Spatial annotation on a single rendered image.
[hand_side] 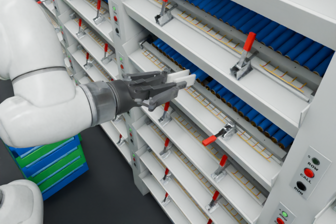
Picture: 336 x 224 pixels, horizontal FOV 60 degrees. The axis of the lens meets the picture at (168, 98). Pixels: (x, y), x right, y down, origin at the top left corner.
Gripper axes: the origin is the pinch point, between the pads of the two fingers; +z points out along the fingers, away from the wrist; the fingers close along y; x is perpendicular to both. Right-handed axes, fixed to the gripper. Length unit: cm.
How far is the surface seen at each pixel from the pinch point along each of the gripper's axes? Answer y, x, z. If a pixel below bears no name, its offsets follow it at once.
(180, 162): 4.5, 43.5, 13.9
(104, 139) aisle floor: 78, 99, 21
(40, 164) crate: 60, 80, -23
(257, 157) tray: -24.6, 7.4, 4.9
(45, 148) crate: 60, 71, -20
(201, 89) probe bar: -2.0, 3.7, 6.4
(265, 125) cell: -21.0, 2.4, 9.7
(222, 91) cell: -6.5, 2.3, 9.7
